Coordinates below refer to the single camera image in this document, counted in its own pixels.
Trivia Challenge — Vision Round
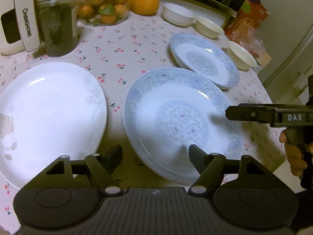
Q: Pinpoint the cream bowl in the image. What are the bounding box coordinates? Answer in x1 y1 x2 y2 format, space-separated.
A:
227 41 257 71
196 16 224 39

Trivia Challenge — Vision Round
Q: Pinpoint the large blue patterned plate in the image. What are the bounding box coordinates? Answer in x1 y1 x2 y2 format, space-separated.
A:
122 67 244 186

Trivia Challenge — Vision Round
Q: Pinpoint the white plate with grey rose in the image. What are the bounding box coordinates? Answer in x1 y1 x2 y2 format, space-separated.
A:
1 62 107 189

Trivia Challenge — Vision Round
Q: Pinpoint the white bowl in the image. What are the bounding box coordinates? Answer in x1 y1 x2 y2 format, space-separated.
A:
162 3 195 27

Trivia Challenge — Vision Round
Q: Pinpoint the person's right hand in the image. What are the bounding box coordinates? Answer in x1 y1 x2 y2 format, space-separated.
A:
279 130 308 177

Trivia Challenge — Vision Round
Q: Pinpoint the plastic bag of oranges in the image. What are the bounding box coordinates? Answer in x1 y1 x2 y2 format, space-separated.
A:
228 28 266 58

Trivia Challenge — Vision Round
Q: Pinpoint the white refrigerator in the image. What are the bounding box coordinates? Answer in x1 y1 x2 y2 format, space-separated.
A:
256 0 312 104

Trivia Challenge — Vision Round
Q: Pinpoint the red gift box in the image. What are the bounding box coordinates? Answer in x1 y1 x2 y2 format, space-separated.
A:
224 0 271 39

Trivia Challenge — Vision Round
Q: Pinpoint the cherry print tablecloth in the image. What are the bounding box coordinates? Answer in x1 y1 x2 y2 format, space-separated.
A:
1 5 285 234

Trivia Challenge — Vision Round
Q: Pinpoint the white Changhong air fryer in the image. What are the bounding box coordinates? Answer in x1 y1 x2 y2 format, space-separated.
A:
1 0 40 55

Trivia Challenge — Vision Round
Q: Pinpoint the glass jar of kumquats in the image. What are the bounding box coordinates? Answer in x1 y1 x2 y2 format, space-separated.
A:
77 0 129 26

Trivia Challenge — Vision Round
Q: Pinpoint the plastic jar of dark tea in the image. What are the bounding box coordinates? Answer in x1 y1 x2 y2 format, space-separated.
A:
36 0 78 57

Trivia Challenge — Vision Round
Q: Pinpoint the orange citrus on table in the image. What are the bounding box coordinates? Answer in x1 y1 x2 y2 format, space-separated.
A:
130 0 159 16

